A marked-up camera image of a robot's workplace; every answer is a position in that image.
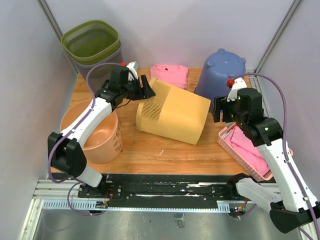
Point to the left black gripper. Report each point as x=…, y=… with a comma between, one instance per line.
x=144, y=92

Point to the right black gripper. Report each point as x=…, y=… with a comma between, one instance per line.
x=219, y=104

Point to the yellow slatted waste bin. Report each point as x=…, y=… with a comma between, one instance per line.
x=173, y=113

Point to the large blue plastic bucket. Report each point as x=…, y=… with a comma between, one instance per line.
x=217, y=69

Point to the peach cartoon plastic bucket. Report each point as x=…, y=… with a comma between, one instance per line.
x=105, y=142

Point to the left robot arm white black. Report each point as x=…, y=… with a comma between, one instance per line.
x=65, y=149

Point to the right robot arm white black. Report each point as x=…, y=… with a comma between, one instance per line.
x=295, y=205

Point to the folded pink shirt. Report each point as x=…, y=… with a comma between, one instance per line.
x=172, y=74

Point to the pink perforated basket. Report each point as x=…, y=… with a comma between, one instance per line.
x=237, y=155

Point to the pink towel in basket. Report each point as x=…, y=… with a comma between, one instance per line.
x=245, y=148

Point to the green mesh waste bin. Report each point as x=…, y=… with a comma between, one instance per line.
x=91, y=42

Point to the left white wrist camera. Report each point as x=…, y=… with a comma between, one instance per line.
x=133, y=67

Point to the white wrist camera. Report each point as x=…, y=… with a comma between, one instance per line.
x=133, y=67
x=235, y=85

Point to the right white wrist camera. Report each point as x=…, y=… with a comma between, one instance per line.
x=235, y=85

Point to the left aluminium frame post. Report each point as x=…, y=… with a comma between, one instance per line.
x=45, y=8

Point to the aluminium frame post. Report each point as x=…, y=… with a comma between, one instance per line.
x=292, y=10
x=45, y=8

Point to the right aluminium frame post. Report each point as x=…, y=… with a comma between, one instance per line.
x=292, y=10

